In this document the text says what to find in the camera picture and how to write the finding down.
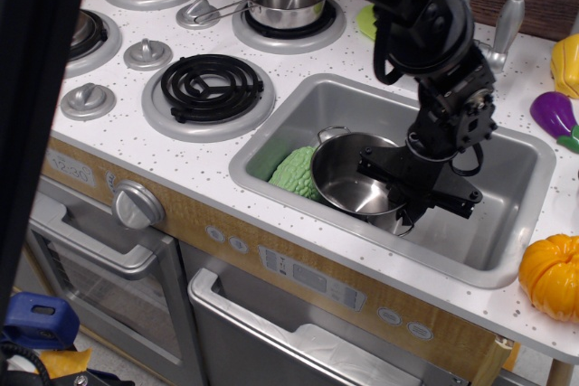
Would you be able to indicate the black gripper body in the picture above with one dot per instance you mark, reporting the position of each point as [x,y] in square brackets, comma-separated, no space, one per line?
[430,183]

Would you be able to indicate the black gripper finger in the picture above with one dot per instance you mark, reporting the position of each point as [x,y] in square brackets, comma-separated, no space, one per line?
[410,213]
[396,197]

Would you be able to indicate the steel pot with handles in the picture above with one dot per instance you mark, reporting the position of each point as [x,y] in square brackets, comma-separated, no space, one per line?
[334,173]

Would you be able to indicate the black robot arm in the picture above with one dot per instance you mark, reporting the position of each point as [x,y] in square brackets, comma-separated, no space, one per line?
[432,41]

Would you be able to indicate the grey toy sink basin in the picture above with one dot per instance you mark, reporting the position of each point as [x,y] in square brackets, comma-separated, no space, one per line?
[483,250]

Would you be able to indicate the green bumpy bitter gourd toy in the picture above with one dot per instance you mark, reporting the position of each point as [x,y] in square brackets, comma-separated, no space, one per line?
[293,174]

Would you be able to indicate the orange toy pumpkin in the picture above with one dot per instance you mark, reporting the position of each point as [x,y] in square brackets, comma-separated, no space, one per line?
[548,275]

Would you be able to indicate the purple toy eggplant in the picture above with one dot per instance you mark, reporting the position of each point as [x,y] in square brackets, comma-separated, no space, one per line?
[553,112]

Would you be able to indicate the green plastic plate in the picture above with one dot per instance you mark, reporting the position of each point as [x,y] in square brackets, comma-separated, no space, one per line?
[365,20]

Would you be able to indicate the yellow toy bell pepper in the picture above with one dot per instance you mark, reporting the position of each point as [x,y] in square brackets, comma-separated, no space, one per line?
[564,66]

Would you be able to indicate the toy dishwasher door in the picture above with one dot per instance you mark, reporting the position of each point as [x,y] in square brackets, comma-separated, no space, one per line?
[262,336]

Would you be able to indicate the black coil burner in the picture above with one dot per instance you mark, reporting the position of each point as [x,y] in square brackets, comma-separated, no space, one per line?
[211,88]

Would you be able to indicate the grey toy faucet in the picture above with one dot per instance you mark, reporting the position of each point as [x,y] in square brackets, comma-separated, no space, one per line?
[506,29]

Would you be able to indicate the silver oven dial knob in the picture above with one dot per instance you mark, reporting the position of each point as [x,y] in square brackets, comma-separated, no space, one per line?
[135,207]

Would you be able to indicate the grey stove knob centre back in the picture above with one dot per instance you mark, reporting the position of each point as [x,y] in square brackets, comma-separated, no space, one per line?
[199,13]

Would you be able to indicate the grey stove knob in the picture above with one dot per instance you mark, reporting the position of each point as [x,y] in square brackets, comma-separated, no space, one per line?
[147,55]
[199,13]
[87,102]

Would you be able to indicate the toy oven door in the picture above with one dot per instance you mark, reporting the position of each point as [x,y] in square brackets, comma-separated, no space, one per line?
[126,286]

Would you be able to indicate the grey stove knob middle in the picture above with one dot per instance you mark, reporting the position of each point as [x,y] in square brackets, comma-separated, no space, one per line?
[147,55]

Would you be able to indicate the grey stove knob front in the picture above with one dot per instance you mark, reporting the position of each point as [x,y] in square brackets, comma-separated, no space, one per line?
[87,102]

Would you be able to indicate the domed steel lid, left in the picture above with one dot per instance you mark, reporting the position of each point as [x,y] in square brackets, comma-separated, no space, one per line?
[89,32]

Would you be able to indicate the blue clamp tool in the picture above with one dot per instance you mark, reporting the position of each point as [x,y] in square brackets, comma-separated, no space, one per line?
[40,322]

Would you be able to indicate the steel saucepan with wire handle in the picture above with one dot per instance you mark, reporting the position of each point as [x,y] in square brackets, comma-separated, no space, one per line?
[276,14]

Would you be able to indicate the dark foreground post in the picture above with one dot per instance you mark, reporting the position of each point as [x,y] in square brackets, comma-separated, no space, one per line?
[35,44]

